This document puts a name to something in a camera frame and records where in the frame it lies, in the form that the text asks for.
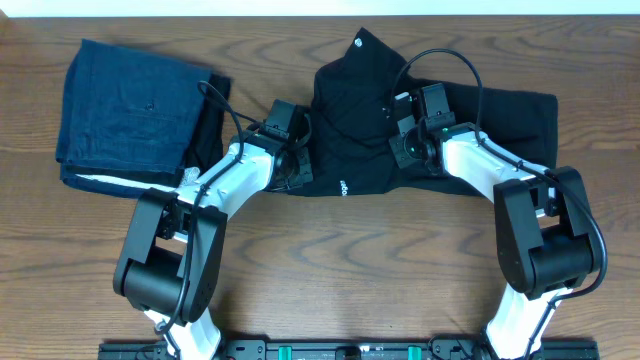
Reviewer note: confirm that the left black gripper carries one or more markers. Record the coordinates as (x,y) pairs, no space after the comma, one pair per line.
(305,158)

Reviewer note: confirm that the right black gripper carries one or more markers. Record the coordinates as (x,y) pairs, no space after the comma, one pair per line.
(396,145)

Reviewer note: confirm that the black t-shirt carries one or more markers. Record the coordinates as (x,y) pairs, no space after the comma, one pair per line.
(349,146)

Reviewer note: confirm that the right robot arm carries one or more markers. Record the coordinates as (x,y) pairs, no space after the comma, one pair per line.
(550,248)

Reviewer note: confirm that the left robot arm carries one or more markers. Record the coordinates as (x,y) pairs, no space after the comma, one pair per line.
(169,264)

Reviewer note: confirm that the folded black garment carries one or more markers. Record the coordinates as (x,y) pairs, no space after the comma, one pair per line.
(202,112)

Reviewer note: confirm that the folded dark blue jeans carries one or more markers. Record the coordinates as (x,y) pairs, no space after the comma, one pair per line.
(120,113)

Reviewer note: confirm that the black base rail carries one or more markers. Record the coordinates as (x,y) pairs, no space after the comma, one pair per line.
(437,349)

